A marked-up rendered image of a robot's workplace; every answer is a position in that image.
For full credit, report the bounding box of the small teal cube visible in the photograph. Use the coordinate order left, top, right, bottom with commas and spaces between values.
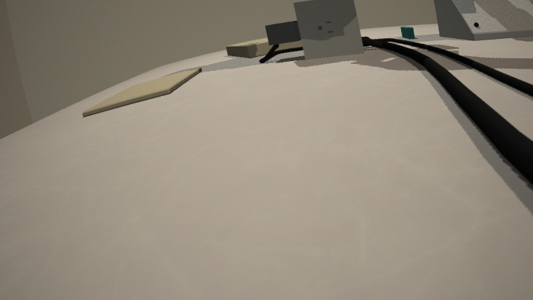
401, 26, 415, 40

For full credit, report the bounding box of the tan flat square plate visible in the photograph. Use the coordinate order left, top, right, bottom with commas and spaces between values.
83, 67, 202, 117

